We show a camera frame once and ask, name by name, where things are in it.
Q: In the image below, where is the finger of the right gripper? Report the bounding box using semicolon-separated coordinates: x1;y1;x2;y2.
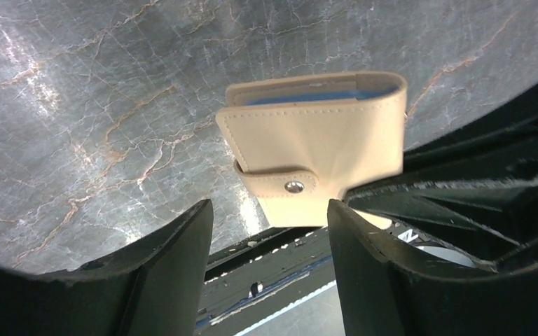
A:
345;139;538;271

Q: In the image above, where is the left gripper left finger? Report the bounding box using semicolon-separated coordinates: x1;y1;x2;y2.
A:
0;199;214;335

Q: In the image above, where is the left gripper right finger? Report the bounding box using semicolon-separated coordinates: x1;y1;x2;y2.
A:
327;199;538;335

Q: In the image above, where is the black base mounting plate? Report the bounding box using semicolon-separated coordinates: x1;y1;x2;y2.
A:
194;227;335;335

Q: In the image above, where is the white toothed cable rail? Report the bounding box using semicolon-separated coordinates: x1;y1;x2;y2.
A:
238;281;345;336

